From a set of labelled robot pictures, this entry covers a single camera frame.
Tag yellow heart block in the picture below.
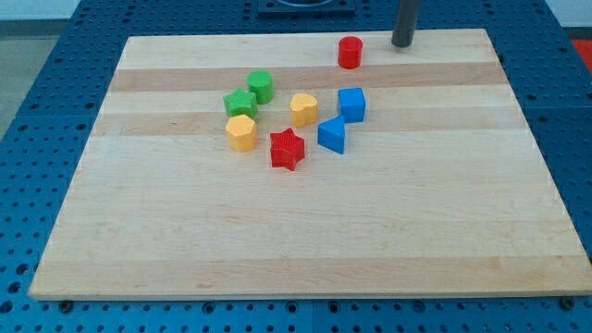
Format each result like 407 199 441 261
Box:
290 93 318 128

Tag blue cube block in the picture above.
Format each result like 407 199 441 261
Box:
338 87 366 123

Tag red star block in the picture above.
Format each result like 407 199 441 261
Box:
270 128 305 171

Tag blue triangle block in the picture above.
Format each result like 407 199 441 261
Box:
317 116 346 154

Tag light wooden board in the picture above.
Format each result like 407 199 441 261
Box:
30 29 591 301

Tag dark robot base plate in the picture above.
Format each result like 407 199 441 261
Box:
255 0 357 17

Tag yellow hexagon block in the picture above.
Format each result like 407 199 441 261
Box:
226 115 258 153

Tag red cylinder block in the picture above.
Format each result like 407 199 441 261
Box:
338 36 364 69

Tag green star block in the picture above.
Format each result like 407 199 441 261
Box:
223 88 258 118

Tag green cylinder block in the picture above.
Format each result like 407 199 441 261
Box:
247 69 275 105

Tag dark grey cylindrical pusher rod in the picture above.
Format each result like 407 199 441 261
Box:
391 0 422 48

